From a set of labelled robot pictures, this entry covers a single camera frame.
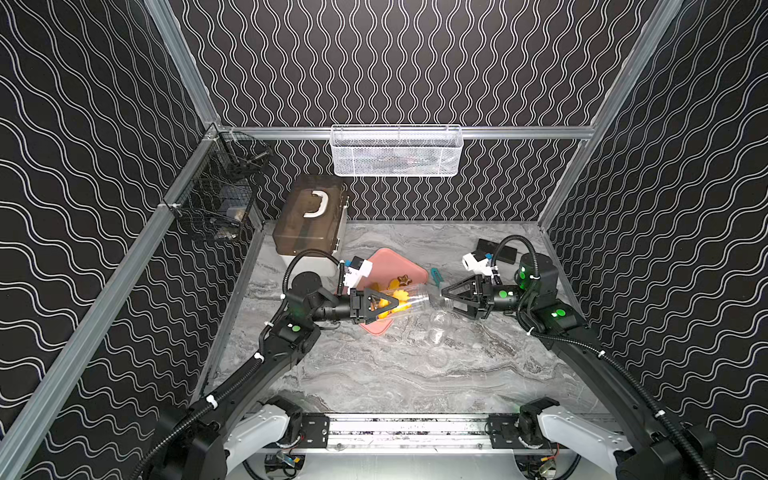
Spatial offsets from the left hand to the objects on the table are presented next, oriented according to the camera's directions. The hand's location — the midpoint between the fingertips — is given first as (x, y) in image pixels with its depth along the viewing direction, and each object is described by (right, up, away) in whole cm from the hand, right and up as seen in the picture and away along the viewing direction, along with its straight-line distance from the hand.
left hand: (394, 305), depth 63 cm
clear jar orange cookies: (+3, +1, +4) cm, 5 cm away
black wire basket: (-53, +30, +29) cm, 68 cm away
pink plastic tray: (-1, +7, +44) cm, 45 cm away
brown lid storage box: (-26, +22, +34) cm, 48 cm away
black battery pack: (+43, +11, +49) cm, 66 cm away
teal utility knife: (+16, +3, +41) cm, 44 cm away
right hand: (+11, +1, +2) cm, 11 cm away
